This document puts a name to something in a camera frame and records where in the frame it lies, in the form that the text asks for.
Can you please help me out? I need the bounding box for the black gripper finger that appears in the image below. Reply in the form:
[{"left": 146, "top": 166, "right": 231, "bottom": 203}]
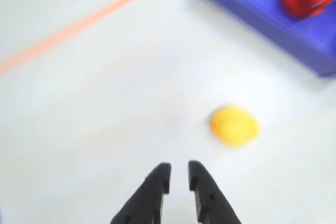
[
  {"left": 187, "top": 160, "right": 242, "bottom": 224},
  {"left": 110, "top": 163, "right": 172, "bottom": 224}
]

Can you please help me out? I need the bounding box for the yellow rubber duck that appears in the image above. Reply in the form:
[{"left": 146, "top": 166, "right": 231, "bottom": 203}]
[{"left": 208, "top": 105, "right": 261, "bottom": 149}]

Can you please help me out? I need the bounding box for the blue rectangular plastic box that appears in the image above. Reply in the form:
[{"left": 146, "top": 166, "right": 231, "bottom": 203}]
[{"left": 190, "top": 0, "right": 336, "bottom": 78}]

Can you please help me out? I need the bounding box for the orange tape line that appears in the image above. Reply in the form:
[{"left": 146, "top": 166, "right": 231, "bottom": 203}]
[{"left": 0, "top": 0, "right": 181, "bottom": 75}]

